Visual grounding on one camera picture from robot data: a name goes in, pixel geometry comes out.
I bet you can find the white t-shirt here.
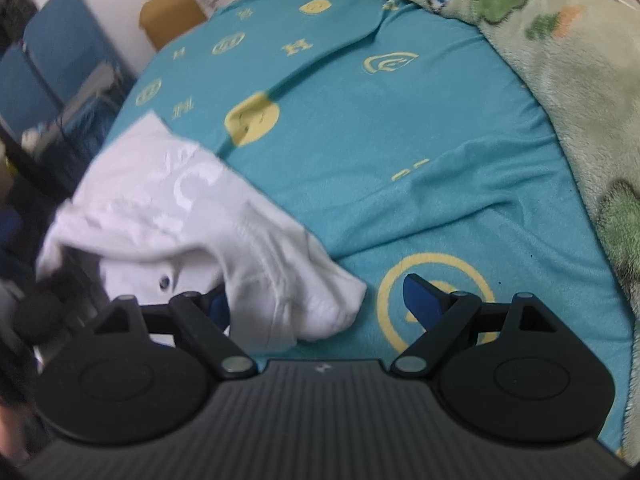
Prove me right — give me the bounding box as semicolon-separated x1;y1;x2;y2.
37;113;366;354

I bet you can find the blue folding chair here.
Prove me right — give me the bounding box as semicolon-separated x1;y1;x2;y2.
1;0;136;158

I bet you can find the green cartoon fleece blanket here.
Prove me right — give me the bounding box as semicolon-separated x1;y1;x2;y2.
335;0;640;321

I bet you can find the teal patterned bed sheet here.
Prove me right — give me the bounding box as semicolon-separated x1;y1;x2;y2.
111;0;634;451

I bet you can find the yellow headboard cushion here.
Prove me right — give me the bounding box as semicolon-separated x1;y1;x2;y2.
139;0;207;51

